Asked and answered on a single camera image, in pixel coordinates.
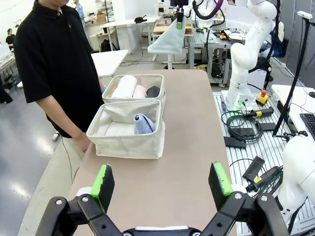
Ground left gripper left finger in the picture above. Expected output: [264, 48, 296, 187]
[35, 164, 123, 236]

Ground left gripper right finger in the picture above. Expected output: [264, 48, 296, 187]
[200, 162, 288, 236]

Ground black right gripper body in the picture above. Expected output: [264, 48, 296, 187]
[175, 6, 185, 24]

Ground pale teal triangle-folded towel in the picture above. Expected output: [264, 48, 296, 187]
[147, 19, 187, 56]

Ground dark grey towel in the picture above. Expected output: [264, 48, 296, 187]
[146, 86, 161, 98]

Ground blue triangle-folded towel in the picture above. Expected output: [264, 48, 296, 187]
[133, 113, 157, 135]

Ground pink towel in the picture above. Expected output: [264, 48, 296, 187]
[132, 84, 148, 98]

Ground white towel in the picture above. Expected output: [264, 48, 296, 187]
[111, 75, 138, 99]

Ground person's right forearm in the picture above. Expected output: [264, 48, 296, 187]
[35, 98, 83, 139]

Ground person's right hand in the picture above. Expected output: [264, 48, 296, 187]
[73, 131, 92, 153]

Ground cardboard box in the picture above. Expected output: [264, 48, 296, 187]
[152, 23, 194, 36]

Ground black handheld device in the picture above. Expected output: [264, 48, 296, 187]
[242, 155, 266, 183]

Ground black flat box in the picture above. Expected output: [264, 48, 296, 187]
[259, 121, 277, 132]
[223, 136, 248, 150]

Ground beige fabric storage box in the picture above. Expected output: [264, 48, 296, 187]
[86, 99, 166, 160]
[101, 74, 166, 104]

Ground person's beige trousers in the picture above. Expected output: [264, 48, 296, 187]
[61, 136, 87, 161]

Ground white table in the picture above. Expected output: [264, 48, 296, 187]
[100, 16, 158, 54]
[91, 49, 129, 78]

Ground black backpack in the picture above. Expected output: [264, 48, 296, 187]
[100, 39, 112, 53]

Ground background person in blue shirt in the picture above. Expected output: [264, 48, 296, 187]
[73, 0, 87, 30]

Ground seated person in dark blue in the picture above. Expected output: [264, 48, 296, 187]
[260, 20, 285, 58]

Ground black computer keyboard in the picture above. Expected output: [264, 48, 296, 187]
[299, 113, 315, 142]

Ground white desk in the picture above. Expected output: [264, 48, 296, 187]
[270, 84, 315, 139]

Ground person's head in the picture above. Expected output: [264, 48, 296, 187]
[46, 0, 71, 9]

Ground person in black shirt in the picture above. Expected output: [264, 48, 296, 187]
[13, 0, 105, 139]

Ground background person in black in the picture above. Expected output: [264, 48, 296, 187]
[5, 28, 16, 51]

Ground aluminium frame table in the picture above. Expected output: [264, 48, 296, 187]
[189, 30, 232, 87]

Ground black handle with yellow label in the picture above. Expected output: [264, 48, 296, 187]
[245, 166, 282, 193]
[250, 106, 275, 118]

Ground white camera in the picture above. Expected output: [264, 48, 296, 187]
[297, 10, 314, 20]

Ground black camera pole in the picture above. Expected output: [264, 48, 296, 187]
[272, 17, 312, 139]

